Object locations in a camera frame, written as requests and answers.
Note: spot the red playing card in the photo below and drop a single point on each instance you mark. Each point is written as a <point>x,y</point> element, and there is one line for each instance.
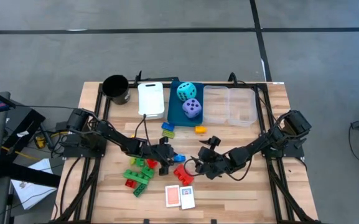
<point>173,196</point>

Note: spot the large red toy block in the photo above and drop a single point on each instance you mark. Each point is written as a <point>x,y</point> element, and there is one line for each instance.
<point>183,175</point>

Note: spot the small red toy block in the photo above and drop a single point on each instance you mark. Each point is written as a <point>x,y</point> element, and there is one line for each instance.
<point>152,164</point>

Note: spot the purple foam die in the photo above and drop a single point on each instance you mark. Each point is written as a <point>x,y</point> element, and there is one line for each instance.
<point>192,108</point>

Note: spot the blue plastic tray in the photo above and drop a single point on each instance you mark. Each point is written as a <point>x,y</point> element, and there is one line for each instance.
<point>174,115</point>

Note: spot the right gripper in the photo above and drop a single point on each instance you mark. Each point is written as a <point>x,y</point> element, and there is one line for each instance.
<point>216,160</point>

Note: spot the white playing card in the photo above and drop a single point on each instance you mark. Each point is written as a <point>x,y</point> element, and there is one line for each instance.
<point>187,198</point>

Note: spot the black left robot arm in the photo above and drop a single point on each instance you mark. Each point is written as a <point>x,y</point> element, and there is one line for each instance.
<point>117,138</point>

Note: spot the black round bucket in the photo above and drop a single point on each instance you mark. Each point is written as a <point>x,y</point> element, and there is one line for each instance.
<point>116,88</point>

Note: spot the long green toy block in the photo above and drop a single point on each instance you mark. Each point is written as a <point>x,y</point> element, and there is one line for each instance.
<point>136,177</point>

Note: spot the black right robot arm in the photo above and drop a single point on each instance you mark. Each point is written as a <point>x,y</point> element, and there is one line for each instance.
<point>260,144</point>

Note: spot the clear plastic container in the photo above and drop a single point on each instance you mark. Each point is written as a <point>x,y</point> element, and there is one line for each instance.
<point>216,104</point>
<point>243,105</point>

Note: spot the black cart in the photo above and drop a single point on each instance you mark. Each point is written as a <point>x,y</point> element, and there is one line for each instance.
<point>26,172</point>

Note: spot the small blue toy block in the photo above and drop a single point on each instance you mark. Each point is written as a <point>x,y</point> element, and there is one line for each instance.
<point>180,158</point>

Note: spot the white paper sheets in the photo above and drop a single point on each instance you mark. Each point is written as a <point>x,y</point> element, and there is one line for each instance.
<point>30,193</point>

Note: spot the black table frame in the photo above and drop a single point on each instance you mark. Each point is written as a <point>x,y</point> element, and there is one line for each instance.
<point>250,84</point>

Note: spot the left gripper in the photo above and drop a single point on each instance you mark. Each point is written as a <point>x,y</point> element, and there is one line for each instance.
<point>159,154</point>

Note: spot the white plastic bin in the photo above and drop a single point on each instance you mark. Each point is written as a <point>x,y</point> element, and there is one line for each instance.
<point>151,101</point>

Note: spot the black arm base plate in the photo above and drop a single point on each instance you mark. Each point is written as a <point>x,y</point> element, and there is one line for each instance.
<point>295,153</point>
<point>73,153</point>

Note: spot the teal foam die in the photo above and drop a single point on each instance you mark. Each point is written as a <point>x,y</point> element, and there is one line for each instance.
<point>186,91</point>

